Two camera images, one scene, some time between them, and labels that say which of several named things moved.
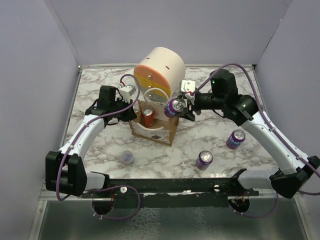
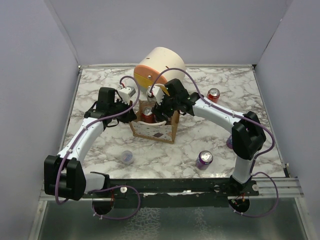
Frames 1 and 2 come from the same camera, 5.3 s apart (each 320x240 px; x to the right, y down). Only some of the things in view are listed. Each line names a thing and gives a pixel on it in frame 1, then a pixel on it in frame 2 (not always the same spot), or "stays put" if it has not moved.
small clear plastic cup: (126, 157) stays put
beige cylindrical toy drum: (161, 67) stays put
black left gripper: (130, 115) stays put
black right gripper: (193, 106) → (158, 109)
